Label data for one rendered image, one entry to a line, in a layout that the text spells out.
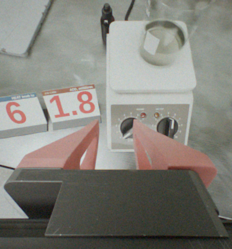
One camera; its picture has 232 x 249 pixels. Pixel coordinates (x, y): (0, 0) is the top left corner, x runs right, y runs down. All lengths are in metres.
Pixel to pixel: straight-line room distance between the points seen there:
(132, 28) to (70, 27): 0.19
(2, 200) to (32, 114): 0.15
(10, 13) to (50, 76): 0.19
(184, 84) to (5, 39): 0.37
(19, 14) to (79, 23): 0.14
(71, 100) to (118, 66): 0.10
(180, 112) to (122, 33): 0.15
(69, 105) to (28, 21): 0.24
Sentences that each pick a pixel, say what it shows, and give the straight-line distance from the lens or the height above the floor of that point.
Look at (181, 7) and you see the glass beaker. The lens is 0.23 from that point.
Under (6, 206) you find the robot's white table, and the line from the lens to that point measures 0.32.
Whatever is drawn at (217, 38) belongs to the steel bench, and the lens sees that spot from 0.44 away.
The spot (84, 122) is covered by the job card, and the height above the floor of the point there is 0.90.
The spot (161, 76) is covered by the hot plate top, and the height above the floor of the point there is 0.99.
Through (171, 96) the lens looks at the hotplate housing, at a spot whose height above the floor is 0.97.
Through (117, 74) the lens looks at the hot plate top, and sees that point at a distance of 0.20.
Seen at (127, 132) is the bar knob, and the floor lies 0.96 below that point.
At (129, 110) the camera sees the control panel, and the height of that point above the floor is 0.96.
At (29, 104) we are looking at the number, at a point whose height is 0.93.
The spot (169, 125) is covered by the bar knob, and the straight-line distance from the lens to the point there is 0.21.
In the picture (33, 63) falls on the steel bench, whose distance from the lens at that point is 0.37.
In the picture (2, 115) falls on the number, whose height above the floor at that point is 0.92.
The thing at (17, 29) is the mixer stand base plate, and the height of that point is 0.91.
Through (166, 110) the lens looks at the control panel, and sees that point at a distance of 0.22.
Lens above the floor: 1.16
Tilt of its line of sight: 75 degrees down
